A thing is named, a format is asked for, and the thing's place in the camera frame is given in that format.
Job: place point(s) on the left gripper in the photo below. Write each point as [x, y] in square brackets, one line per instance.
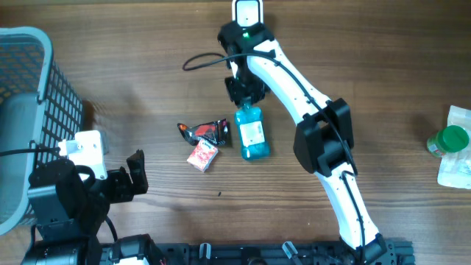
[125, 190]

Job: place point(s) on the black red snack packet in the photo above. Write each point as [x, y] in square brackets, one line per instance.
[215, 132]

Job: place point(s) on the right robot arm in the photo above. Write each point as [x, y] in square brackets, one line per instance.
[324, 132]

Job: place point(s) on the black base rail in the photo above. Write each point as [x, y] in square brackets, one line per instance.
[142, 250]

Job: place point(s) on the white barcode scanner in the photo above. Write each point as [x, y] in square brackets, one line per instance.
[247, 12]

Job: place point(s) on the grey plastic shopping basket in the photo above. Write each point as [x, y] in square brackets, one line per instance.
[39, 108]

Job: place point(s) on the blue mouthwash bottle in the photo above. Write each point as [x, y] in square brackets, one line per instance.
[249, 121]

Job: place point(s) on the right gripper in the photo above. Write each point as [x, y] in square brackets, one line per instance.
[238, 95]

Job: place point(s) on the green lid jar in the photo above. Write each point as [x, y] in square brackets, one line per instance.
[451, 139]

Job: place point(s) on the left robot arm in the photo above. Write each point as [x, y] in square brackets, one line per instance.
[71, 203]

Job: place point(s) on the beige paper pouch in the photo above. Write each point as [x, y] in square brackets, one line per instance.
[454, 170]

